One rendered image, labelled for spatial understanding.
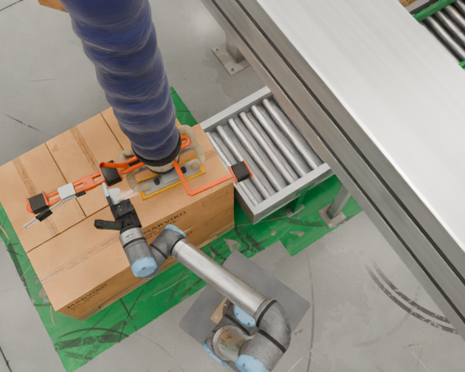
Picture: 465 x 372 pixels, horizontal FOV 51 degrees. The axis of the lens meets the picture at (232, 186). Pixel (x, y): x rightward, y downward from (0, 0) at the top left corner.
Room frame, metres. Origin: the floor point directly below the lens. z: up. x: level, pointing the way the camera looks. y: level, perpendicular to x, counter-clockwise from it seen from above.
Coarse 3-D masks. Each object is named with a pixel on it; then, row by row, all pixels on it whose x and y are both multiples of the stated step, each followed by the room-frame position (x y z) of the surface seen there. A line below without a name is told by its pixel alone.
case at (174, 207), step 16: (192, 128) 1.26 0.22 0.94; (208, 144) 1.17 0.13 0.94; (208, 160) 1.07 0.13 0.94; (144, 176) 0.99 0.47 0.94; (208, 176) 0.98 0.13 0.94; (128, 192) 0.90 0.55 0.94; (176, 192) 0.89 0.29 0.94; (208, 192) 0.89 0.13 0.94; (224, 192) 0.92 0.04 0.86; (144, 208) 0.81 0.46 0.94; (160, 208) 0.81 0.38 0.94; (176, 208) 0.80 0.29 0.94; (192, 208) 0.83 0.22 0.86; (208, 208) 0.87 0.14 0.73; (224, 208) 0.92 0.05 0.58; (144, 224) 0.72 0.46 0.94; (160, 224) 0.74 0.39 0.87; (176, 224) 0.78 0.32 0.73; (192, 224) 0.82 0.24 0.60
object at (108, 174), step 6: (114, 162) 0.93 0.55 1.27; (102, 168) 0.90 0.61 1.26; (108, 168) 0.90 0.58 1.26; (114, 168) 0.90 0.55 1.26; (102, 174) 0.87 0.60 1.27; (108, 174) 0.87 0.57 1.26; (114, 174) 0.87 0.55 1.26; (120, 174) 0.87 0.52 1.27; (108, 180) 0.84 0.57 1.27; (114, 180) 0.84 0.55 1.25; (120, 180) 0.85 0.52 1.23; (108, 186) 0.83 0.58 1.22
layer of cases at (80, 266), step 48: (48, 144) 1.39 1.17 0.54; (96, 144) 1.38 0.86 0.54; (0, 192) 1.07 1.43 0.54; (48, 192) 1.06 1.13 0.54; (96, 192) 1.05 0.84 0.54; (48, 240) 0.76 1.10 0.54; (96, 240) 0.75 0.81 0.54; (192, 240) 0.80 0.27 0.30; (48, 288) 0.47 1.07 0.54; (96, 288) 0.47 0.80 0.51
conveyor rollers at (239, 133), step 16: (432, 16) 2.31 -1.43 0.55; (432, 32) 2.17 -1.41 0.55; (272, 96) 1.71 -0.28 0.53; (256, 112) 1.58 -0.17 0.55; (272, 112) 1.58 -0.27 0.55; (240, 128) 1.47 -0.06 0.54; (256, 128) 1.46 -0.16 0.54; (272, 128) 1.46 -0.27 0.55; (288, 128) 1.45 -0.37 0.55; (224, 160) 1.24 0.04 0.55; (240, 160) 1.24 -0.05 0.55; (256, 160) 1.24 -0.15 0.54; (272, 160) 1.24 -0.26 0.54; (288, 160) 1.24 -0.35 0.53; (256, 176) 1.13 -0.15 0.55; (272, 176) 1.13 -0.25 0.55; (288, 176) 1.12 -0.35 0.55
